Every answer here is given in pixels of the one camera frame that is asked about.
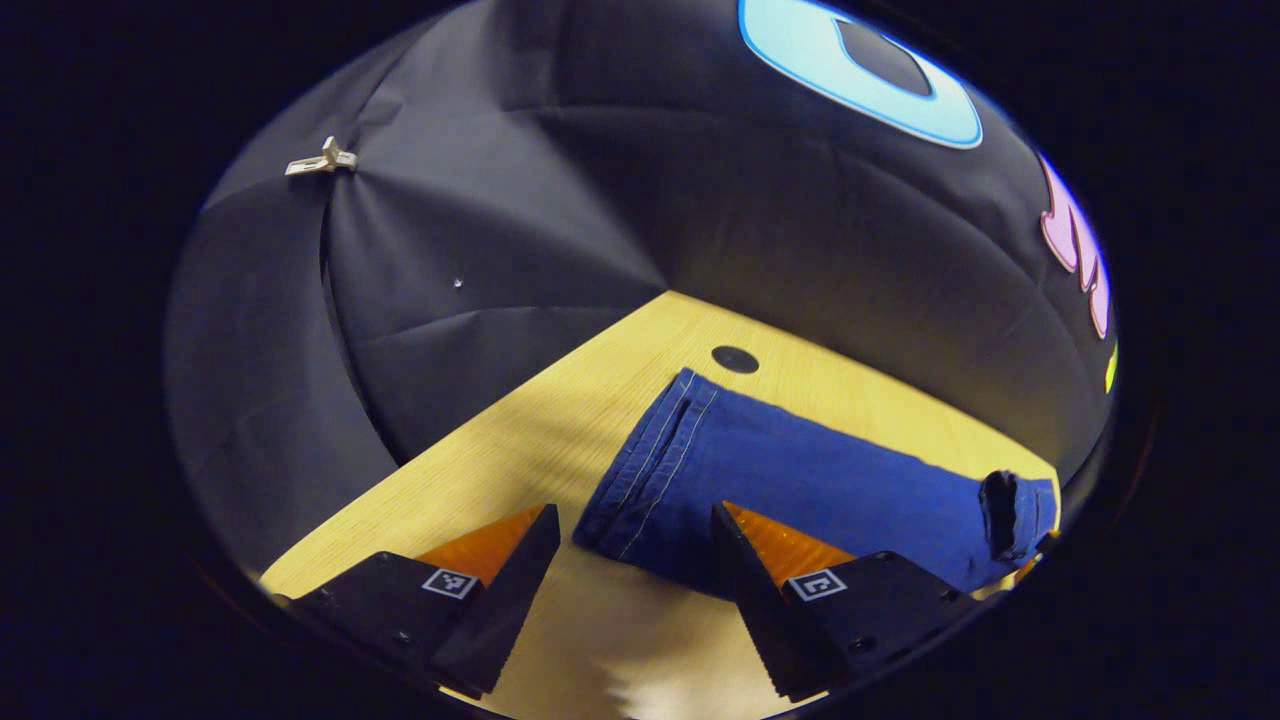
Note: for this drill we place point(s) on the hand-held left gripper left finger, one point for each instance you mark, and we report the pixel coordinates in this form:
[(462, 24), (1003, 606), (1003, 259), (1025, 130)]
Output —
[(510, 600)]

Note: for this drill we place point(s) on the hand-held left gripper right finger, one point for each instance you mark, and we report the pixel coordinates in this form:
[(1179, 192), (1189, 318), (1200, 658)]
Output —
[(760, 610)]

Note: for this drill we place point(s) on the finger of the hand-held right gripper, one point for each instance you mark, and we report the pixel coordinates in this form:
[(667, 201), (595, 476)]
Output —
[(1028, 571)]

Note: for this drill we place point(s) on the blue denim jeans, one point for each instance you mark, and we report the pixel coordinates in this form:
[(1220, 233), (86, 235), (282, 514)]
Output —
[(800, 470)]

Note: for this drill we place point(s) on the black backdrop cloth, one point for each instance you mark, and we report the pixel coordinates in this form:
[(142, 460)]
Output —
[(600, 170)]

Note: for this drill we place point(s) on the white cloth clip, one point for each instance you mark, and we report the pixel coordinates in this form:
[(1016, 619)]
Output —
[(322, 160)]

